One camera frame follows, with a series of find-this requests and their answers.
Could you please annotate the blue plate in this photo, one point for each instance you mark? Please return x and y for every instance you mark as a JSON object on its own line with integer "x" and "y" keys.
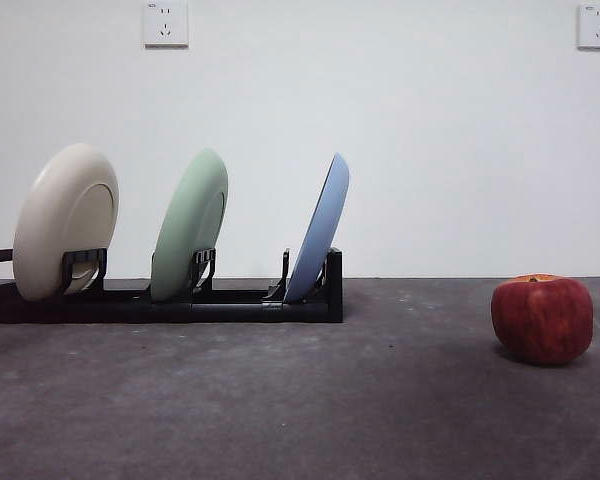
{"x": 322, "y": 225}

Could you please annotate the red apple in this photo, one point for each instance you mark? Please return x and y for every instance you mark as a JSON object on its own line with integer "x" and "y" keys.
{"x": 540, "y": 320}

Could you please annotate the pale green plate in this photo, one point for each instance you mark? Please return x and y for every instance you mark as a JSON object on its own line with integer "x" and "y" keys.
{"x": 190, "y": 225}

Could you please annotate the black plate rack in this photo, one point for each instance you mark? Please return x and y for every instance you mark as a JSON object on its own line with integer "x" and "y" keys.
{"x": 130, "y": 310}

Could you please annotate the cream plate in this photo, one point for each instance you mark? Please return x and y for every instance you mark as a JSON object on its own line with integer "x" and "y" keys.
{"x": 55, "y": 225}

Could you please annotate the white wall socket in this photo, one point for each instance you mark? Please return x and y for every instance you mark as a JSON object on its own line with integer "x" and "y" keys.
{"x": 599, "y": 27}
{"x": 166, "y": 25}

